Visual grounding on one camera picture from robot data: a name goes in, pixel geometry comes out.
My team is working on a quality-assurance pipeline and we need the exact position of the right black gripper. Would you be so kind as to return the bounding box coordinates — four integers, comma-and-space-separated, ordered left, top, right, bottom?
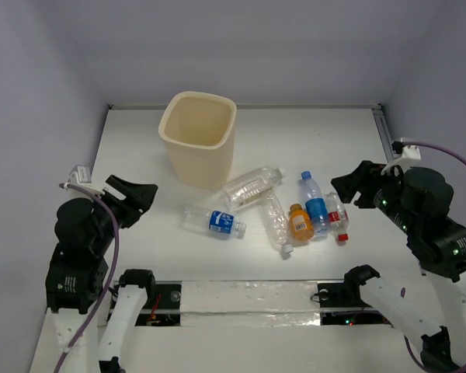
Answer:
329, 157, 419, 232

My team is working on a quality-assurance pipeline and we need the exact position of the red label red cap bottle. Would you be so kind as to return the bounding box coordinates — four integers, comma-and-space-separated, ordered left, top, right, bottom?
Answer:
325, 192, 350, 243

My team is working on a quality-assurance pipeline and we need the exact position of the blue cap water bottle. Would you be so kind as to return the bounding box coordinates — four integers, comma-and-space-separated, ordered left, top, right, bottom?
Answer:
299, 171, 329, 238

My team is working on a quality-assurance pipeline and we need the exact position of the clear bottle blue label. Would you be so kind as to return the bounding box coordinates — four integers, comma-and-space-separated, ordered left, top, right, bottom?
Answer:
183, 204, 247, 239

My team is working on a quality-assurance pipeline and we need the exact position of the orange juice bottle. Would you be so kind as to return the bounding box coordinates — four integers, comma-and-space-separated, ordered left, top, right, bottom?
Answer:
289, 204, 314, 242

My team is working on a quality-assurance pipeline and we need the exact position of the clear bottle white cap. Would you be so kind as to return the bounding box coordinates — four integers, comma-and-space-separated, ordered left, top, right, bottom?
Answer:
260, 189, 294, 260

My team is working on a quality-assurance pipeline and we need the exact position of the large clear ribbed bottle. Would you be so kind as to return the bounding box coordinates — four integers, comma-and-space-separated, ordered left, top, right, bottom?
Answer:
223, 166, 286, 210

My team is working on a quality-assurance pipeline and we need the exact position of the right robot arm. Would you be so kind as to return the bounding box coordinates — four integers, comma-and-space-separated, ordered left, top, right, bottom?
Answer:
331, 161, 466, 372

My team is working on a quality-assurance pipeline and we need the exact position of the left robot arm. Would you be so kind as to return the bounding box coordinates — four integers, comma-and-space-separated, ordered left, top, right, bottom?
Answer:
45, 175, 158, 372

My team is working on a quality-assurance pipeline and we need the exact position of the cream plastic waste bin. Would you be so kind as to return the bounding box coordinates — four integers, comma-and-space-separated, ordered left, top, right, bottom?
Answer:
158, 91, 237, 190

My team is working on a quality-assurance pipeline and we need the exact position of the silver tape strip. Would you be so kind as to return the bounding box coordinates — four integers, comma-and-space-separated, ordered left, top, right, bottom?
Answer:
179, 281, 321, 327

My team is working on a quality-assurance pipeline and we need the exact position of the aluminium rail right edge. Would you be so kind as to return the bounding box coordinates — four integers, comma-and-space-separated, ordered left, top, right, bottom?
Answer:
371, 104, 394, 162

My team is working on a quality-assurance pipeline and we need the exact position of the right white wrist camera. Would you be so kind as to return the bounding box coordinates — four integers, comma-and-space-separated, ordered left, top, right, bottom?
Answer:
381, 138, 422, 175

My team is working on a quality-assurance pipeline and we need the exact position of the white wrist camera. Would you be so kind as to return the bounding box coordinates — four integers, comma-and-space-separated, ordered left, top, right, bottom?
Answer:
59, 165, 101, 194
381, 138, 422, 175

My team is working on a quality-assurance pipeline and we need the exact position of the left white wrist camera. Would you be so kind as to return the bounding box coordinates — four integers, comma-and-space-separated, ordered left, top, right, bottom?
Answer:
59, 165, 101, 194

